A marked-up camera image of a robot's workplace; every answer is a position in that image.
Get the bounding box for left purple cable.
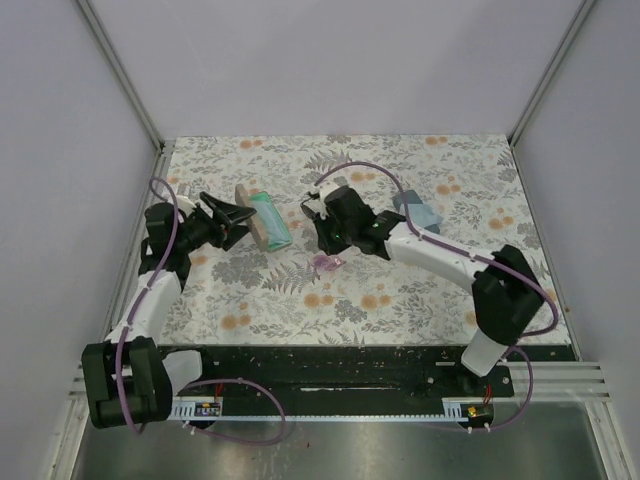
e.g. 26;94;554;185
113;176;289;446

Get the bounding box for blue cloth on case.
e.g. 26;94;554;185
398;203;442;234

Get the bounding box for black aviator sunglasses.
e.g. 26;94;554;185
300;197;319;220

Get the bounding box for floral table mat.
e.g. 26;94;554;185
159;134;554;345

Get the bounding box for light blue cleaning cloth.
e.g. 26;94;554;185
253;198;292;251

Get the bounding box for aluminium front rail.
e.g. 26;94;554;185
68;362;611;402

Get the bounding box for right aluminium frame post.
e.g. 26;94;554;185
507;0;599;149

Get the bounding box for purple cable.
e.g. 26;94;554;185
113;176;289;446
302;162;560;433

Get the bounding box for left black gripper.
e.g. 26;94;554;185
175;192;255;253

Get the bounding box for left aluminium frame post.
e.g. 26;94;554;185
72;0;165;152

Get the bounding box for white slotted cable duct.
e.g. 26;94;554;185
167;401;222;422

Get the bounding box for aluminium frame post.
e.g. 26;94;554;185
72;0;165;152
507;0;599;149

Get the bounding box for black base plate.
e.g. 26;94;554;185
184;342;516;399

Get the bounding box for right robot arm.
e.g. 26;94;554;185
301;186;544;396

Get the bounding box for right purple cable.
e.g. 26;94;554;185
302;162;560;433

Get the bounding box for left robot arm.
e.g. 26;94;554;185
81;192;256;429

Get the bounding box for grey-blue glasses case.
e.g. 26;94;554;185
392;190;442;234

